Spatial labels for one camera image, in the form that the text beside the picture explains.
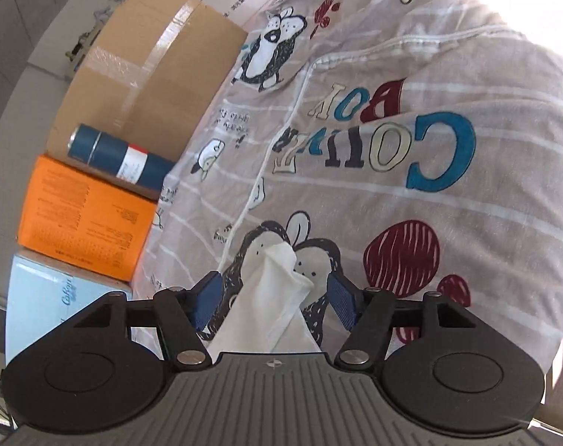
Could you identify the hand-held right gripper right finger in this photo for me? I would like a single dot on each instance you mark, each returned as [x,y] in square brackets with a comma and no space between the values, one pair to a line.
[341,302]

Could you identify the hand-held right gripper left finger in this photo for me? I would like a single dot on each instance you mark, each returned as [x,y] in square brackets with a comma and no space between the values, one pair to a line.
[207,297]

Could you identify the white tissue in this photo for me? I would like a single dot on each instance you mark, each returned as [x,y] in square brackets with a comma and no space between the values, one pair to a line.
[262,306]

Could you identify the orange box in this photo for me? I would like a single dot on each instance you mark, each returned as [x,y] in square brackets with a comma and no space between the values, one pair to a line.
[77,213]

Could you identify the light blue cardboard box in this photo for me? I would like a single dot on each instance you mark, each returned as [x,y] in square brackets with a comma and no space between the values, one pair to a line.
[35,297]

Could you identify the blue cylindrical bottle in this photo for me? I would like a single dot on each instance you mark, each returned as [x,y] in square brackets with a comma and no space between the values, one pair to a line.
[100,146]

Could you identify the printed blanket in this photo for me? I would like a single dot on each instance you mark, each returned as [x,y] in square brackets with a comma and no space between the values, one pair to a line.
[402,79]

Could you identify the brown cardboard box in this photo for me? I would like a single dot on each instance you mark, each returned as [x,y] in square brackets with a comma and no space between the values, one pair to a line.
[160,55]

